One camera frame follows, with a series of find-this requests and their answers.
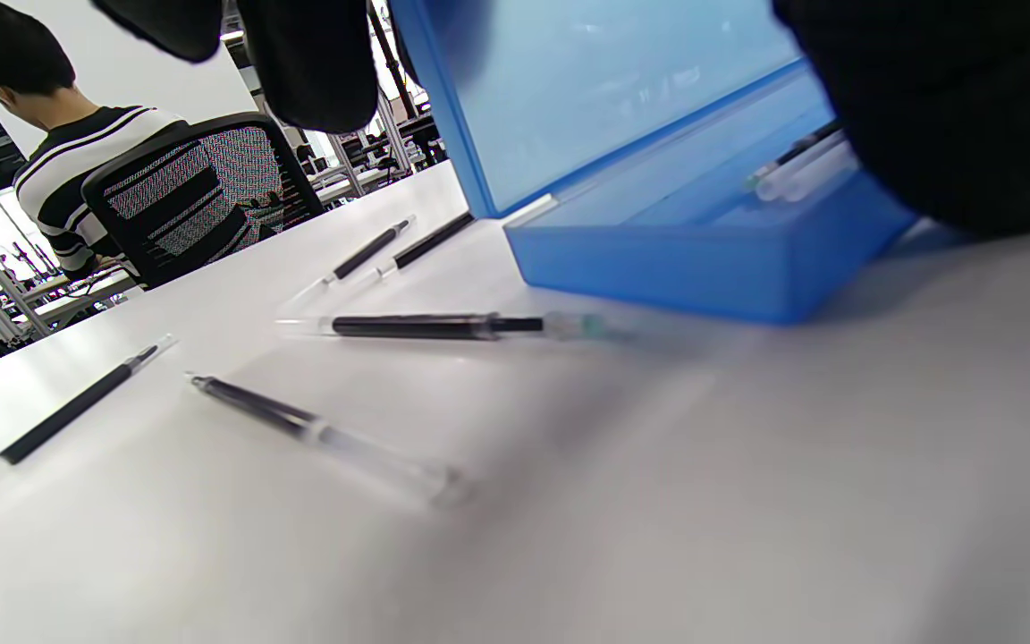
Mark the person's left hand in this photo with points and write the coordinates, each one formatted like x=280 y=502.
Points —
x=971 y=107

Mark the black ink pen refill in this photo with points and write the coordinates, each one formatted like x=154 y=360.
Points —
x=806 y=143
x=801 y=174

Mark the blue plastic stationery box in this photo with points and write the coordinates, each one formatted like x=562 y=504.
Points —
x=658 y=259

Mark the pen refills group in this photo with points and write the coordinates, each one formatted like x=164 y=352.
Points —
x=417 y=326

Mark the white desk with metal legs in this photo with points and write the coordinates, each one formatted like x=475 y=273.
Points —
x=345 y=179

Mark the black mesh office chair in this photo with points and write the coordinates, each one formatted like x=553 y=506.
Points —
x=211 y=179

